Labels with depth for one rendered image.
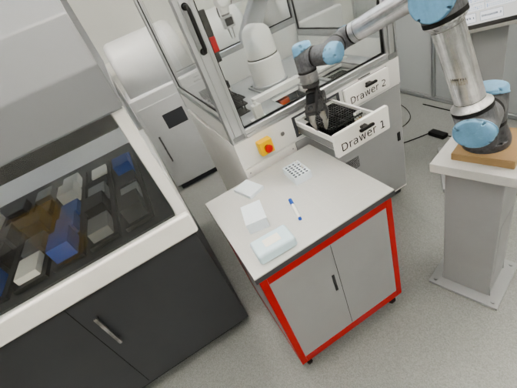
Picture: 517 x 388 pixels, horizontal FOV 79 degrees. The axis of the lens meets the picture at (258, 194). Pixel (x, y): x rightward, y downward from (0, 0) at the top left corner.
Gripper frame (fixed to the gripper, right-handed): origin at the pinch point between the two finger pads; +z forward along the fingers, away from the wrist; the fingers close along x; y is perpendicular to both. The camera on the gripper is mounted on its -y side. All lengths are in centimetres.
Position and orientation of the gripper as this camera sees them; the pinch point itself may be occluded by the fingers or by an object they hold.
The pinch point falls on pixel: (321, 128)
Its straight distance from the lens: 142.7
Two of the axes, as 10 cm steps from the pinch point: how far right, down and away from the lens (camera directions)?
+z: 3.4, 7.7, 5.4
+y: 3.2, -6.3, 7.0
